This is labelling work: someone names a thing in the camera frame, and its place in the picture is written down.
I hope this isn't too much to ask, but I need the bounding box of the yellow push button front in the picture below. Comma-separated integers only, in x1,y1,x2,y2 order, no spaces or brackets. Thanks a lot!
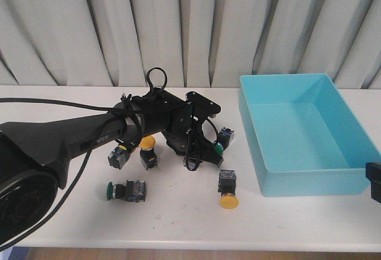
218,170,239,209

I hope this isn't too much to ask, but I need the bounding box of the green push button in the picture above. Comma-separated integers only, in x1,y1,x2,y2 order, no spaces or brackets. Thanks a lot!
106,180,146,203
214,127,235,155

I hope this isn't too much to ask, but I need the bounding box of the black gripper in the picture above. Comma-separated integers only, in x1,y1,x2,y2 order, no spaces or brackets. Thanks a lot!
163,100,224,168
366,162,381,203

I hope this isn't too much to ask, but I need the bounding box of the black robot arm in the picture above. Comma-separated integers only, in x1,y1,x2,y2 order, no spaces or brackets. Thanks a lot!
1,88,229,242

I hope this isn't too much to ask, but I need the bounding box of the grey pleated curtain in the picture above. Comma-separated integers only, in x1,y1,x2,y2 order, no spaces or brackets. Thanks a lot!
1,0,380,89

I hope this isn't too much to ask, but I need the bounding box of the light blue plastic box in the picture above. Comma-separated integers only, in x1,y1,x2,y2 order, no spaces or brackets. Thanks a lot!
239,74,380,197

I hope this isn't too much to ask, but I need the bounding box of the red push button left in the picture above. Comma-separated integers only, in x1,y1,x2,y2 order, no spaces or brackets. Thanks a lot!
108,145,131,170

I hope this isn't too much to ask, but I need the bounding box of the yellow push button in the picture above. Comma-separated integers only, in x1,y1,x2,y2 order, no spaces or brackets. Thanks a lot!
218,170,239,209
139,136,158,170

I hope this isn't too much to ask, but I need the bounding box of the green push button left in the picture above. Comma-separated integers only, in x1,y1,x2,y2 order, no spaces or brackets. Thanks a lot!
106,180,146,203

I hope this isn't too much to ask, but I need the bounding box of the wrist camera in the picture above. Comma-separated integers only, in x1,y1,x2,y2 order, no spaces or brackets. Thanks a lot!
186,91,221,118

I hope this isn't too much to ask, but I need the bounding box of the green push button right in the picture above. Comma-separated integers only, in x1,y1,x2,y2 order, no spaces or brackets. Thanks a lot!
214,127,235,155

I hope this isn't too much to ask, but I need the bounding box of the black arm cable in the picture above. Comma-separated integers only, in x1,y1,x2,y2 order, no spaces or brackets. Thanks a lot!
0,67,167,248

